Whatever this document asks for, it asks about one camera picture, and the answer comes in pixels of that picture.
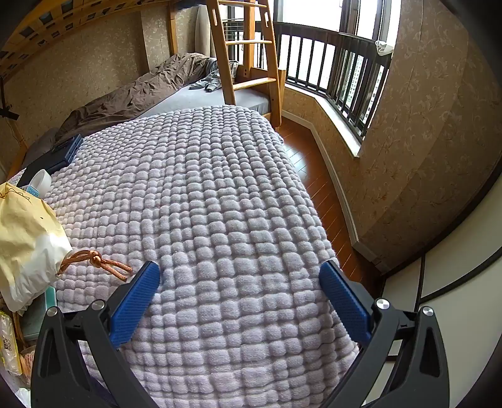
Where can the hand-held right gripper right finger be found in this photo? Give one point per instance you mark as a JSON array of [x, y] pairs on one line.
[[345, 302]]

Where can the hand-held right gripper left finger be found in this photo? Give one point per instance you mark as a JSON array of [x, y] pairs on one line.
[[135, 302]]

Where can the yellow and white plastic bag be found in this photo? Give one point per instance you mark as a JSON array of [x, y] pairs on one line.
[[27, 235]]

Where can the white sliding door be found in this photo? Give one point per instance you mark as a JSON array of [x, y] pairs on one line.
[[451, 314]]

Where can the lilac textured blanket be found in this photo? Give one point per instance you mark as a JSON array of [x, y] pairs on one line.
[[204, 219]]

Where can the yellow packet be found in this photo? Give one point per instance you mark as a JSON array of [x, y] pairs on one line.
[[8, 341]]

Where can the white cup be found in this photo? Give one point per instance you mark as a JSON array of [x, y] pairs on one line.
[[42, 181]]

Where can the blue box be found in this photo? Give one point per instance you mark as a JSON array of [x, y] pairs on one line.
[[59, 159]]

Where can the brown duvet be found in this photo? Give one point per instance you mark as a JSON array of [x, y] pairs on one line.
[[129, 94]]

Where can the grey mattress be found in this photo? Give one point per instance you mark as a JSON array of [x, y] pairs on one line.
[[247, 98]]

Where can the grey cloth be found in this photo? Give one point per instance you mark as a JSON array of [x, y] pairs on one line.
[[213, 78]]

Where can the wooden ladder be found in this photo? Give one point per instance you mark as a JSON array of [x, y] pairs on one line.
[[219, 59]]

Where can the small white object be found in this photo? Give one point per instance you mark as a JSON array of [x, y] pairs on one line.
[[384, 47]]

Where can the dark balcony railing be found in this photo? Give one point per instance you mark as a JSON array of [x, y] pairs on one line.
[[333, 39]]

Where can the black wall bracket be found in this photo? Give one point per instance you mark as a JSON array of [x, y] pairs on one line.
[[6, 112]]

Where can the wooden bunk bed frame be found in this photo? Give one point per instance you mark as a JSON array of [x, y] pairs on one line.
[[78, 23]]

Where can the window frame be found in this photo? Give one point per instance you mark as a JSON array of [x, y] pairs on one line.
[[349, 15]]

